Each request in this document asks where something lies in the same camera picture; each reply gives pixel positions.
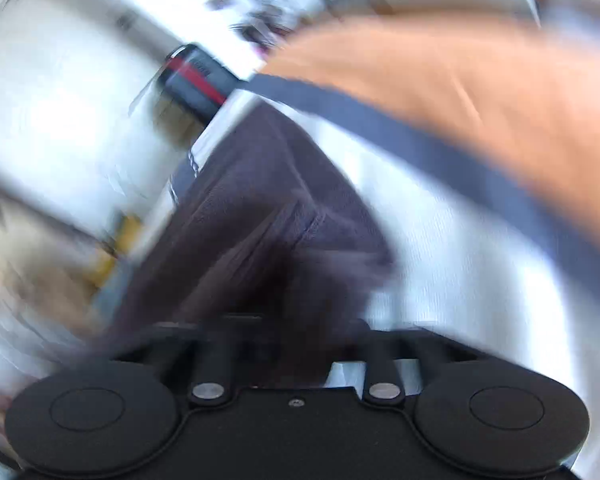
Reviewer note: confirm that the brown knit sweater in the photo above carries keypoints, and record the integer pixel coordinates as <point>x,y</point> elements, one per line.
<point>260,210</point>

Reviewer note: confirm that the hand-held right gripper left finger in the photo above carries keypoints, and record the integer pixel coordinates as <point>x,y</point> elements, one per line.
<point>212,355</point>

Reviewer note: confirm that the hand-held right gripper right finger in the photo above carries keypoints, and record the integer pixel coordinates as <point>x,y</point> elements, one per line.
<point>380,360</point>

